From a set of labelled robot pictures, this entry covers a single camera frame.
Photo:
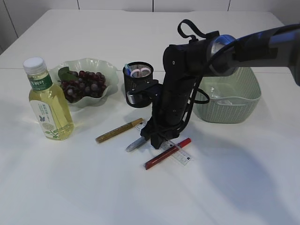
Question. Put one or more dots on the clear plastic ruler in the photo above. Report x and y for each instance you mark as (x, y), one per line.
(181, 156)

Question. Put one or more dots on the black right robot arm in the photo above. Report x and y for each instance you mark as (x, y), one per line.
(186, 65)

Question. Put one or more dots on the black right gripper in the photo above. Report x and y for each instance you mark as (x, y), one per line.
(168, 111)

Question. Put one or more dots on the black mesh pen holder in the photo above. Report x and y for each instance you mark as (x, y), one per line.
(130, 82)

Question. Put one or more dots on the green plastic woven basket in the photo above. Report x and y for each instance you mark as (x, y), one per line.
(245, 95)

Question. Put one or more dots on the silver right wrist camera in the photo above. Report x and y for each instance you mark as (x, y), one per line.
(143, 94)

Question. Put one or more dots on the purple artificial grape bunch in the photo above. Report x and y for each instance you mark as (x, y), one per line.
(77, 85)

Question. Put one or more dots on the silver glitter pen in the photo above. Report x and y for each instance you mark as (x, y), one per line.
(136, 144)

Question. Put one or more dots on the yellow tea drink bottle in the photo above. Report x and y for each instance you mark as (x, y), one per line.
(47, 101)

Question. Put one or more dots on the clear plastic sheet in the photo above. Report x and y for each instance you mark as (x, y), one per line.
(220, 94)

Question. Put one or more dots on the pink scissors with cover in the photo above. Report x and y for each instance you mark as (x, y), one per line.
(139, 73)

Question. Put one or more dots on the green wavy glass plate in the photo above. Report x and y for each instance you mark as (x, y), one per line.
(92, 65)

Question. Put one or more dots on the blue scissors with cover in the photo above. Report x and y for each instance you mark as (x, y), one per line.
(128, 70)

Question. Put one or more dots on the gold glitter pen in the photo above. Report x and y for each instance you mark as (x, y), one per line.
(118, 130)

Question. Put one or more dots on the red glitter pen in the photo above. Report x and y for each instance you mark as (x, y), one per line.
(165, 154)

